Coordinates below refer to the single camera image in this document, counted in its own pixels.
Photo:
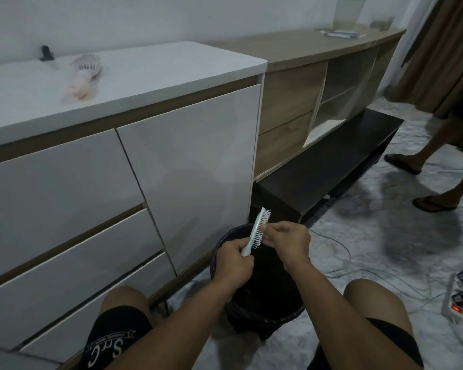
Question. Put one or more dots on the person's left hand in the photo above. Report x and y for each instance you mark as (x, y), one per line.
(231, 263)

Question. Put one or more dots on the person's right hand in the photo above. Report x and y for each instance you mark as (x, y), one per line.
(293, 242)

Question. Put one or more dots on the person's right thumb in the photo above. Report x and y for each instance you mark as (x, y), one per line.
(273, 241)

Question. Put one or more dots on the person's left thumb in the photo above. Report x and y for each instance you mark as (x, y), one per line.
(237, 246)

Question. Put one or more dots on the white hairbrush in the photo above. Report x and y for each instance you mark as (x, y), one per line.
(257, 231)

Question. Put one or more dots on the person's left forearm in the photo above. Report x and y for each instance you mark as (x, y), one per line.
(177, 323)

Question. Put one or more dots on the person's right forearm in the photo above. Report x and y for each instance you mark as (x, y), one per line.
(347, 315)

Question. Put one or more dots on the black lined trash bin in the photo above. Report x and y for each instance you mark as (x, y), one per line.
(270, 292)

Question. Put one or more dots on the dark low bench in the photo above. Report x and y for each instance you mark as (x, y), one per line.
(324, 165)

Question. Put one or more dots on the person's right leg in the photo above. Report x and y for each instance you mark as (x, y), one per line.
(374, 300)

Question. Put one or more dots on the person's leg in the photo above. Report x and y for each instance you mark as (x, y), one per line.
(374, 300)
(127, 300)

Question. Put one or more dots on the person's left leg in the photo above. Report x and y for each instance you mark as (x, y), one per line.
(127, 300)

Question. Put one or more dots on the light wooden sideboard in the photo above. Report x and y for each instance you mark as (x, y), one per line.
(293, 96)

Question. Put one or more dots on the black printed shorts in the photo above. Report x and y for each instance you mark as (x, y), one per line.
(115, 339)

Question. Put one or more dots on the white drawer cabinet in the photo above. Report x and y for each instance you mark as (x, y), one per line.
(100, 169)

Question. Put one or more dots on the white power strip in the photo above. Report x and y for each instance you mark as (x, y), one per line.
(453, 304)

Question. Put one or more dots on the flat white packets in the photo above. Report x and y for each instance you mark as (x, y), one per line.
(341, 33)

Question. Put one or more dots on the pink hairbrush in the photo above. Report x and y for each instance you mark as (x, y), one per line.
(81, 80)

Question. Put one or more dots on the clear glass vase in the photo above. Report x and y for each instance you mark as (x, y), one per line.
(349, 13)

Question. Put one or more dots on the brown curtain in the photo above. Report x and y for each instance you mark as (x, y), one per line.
(436, 50)

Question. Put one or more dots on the black hair clip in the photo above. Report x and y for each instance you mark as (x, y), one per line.
(46, 53)

